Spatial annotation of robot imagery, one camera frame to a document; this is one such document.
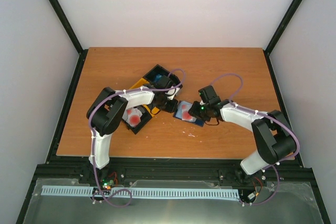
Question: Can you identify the red white credit card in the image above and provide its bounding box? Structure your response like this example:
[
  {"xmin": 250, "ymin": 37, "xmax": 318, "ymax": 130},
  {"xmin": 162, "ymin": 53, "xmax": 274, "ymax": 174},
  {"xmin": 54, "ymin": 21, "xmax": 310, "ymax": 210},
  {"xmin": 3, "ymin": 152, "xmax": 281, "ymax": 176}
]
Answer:
[{"xmin": 181, "ymin": 104, "xmax": 196, "ymax": 122}]

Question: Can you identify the blue leather card holder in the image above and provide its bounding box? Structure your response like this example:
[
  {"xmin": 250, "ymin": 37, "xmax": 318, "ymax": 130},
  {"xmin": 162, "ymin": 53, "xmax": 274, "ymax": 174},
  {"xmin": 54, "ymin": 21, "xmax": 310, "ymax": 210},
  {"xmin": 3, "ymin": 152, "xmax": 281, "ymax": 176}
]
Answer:
[{"xmin": 173, "ymin": 101, "xmax": 204, "ymax": 127}]

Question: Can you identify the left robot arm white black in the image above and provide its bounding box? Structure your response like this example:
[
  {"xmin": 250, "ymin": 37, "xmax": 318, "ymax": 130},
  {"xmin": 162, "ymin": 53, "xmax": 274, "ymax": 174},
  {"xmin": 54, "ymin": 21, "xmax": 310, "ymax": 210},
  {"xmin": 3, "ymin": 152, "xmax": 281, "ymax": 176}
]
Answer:
[{"xmin": 87, "ymin": 75, "xmax": 184, "ymax": 184}]

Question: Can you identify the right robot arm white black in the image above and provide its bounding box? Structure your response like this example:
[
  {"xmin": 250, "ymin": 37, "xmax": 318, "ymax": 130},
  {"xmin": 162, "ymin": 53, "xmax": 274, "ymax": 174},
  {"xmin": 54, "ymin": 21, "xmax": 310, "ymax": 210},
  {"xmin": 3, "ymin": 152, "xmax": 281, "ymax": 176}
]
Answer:
[{"xmin": 188, "ymin": 86, "xmax": 299, "ymax": 184}]

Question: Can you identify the black bin with red cards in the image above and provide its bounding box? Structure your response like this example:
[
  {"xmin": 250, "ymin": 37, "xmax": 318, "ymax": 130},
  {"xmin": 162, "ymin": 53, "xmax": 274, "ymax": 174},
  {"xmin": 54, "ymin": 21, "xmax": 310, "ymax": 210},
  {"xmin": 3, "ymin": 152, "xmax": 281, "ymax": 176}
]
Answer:
[{"xmin": 122, "ymin": 105, "xmax": 152, "ymax": 134}]

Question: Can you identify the blue card stack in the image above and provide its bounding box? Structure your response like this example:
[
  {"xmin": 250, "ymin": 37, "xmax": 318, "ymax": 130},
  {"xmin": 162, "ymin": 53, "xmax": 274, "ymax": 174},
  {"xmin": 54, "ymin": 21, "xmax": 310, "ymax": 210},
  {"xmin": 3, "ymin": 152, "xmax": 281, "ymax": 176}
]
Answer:
[{"xmin": 154, "ymin": 74, "xmax": 162, "ymax": 82}]

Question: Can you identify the red white card stack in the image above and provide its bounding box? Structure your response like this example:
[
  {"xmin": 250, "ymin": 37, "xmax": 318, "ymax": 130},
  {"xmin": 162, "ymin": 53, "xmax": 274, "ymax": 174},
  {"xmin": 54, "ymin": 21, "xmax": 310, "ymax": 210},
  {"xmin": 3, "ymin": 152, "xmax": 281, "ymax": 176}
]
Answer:
[{"xmin": 125, "ymin": 108, "xmax": 143, "ymax": 127}]

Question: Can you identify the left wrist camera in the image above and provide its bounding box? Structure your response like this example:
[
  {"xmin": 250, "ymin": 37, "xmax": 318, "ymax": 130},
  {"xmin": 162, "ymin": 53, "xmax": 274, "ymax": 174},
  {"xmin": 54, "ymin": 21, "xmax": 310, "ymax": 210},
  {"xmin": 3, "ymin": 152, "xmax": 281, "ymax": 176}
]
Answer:
[{"xmin": 165, "ymin": 88, "xmax": 180, "ymax": 100}]

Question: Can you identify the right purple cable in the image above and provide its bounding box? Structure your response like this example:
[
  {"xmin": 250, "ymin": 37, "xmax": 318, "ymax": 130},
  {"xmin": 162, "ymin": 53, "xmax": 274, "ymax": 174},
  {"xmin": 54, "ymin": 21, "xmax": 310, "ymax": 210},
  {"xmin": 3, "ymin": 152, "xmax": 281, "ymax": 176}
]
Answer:
[{"xmin": 209, "ymin": 73, "xmax": 301, "ymax": 208}]

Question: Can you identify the black aluminium frame rail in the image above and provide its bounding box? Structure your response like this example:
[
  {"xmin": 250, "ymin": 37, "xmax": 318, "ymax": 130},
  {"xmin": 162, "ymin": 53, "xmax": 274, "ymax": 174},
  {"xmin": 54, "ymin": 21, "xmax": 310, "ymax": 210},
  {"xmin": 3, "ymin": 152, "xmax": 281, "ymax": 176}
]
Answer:
[{"xmin": 31, "ymin": 157, "xmax": 317, "ymax": 189}]

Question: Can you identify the light blue cable duct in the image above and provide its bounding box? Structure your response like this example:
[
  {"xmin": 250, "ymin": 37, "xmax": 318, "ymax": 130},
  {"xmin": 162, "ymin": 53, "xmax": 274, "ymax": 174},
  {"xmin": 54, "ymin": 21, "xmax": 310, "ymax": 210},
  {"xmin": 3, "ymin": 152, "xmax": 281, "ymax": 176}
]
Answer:
[{"xmin": 40, "ymin": 185, "xmax": 239, "ymax": 201}]

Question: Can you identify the right frame post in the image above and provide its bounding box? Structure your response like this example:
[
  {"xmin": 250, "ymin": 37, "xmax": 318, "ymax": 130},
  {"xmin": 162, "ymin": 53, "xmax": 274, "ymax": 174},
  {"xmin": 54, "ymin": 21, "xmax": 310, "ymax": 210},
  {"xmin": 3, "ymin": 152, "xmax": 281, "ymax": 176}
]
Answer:
[{"xmin": 264, "ymin": 0, "xmax": 321, "ymax": 53}]

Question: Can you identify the frame post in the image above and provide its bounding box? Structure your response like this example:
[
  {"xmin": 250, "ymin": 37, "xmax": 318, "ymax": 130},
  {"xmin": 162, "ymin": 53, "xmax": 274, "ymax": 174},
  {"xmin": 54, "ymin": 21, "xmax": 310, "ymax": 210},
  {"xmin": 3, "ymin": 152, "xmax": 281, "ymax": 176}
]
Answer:
[
  {"xmin": 33, "ymin": 0, "xmax": 85, "ymax": 53},
  {"xmin": 264, "ymin": 0, "xmax": 321, "ymax": 53}
]

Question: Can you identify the left frame post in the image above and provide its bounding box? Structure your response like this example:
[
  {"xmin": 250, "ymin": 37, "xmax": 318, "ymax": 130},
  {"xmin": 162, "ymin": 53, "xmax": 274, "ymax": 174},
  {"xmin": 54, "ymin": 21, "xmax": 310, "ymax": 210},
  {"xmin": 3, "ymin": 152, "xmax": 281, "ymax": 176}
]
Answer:
[{"xmin": 33, "ymin": 0, "xmax": 85, "ymax": 53}]

